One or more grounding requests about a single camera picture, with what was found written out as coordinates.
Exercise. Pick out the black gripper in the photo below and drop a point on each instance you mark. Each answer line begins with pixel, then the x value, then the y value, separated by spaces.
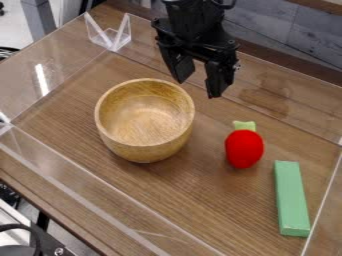
pixel 212 46

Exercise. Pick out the clear acrylic tray walls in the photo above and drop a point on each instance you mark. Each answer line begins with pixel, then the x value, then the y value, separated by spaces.
pixel 152 170

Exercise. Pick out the light wooden bowl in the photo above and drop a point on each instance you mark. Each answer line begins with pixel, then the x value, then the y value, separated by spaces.
pixel 145 118

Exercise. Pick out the black clamp under table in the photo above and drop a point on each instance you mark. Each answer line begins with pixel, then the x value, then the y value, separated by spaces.
pixel 25 237

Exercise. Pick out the green rectangular block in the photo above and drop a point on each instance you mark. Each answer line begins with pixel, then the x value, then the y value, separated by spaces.
pixel 292 205

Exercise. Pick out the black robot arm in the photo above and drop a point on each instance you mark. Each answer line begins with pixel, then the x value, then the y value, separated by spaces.
pixel 190 34

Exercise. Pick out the red plush fruit green leaf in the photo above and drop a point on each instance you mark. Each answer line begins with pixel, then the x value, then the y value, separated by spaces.
pixel 244 145

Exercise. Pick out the grey post in background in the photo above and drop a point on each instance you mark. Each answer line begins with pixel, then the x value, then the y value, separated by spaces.
pixel 40 17

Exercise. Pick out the clear acrylic corner bracket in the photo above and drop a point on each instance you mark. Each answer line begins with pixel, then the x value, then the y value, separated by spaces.
pixel 110 38

